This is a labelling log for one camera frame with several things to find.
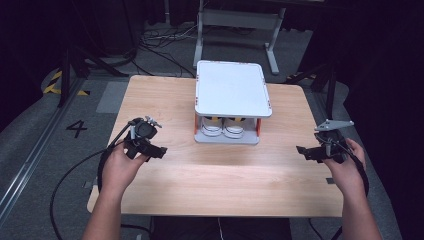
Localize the person's right hand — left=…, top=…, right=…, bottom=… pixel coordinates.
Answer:
left=321, top=137, right=368, bottom=202

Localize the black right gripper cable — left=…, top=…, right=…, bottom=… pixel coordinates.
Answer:
left=316, top=133, right=371, bottom=198

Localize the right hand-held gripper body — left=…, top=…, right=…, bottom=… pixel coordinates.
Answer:
left=314, top=118, right=355, bottom=165

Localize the person's dark clothing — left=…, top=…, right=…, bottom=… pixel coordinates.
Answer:
left=149, top=216, right=294, bottom=240

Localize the metal floor rail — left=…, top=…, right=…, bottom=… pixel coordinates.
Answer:
left=0, top=78, right=86, bottom=219

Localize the yellow and black floor tape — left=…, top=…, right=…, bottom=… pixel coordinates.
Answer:
left=42, top=69, right=92, bottom=98

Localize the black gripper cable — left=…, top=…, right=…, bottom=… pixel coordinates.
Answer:
left=316, top=133, right=371, bottom=198
left=49, top=120, right=153, bottom=240

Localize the black tripod stand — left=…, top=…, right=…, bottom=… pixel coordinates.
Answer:
left=285, top=61, right=338, bottom=122
left=57, top=44, right=130, bottom=108

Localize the grey metal desk frame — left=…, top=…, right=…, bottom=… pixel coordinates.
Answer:
left=192, top=0, right=288, bottom=76

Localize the white two-tier shoe rack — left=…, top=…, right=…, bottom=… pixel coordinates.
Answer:
left=193, top=59, right=274, bottom=146

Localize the person's left hand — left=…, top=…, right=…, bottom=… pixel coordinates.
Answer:
left=99, top=141, right=152, bottom=198

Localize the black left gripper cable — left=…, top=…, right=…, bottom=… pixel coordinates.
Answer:
left=49, top=120, right=153, bottom=240

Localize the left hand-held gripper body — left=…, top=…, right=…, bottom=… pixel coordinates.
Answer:
left=123, top=115, right=164, bottom=160

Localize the bundle of black floor cables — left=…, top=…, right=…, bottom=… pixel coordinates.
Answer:
left=131, top=22, right=201, bottom=79

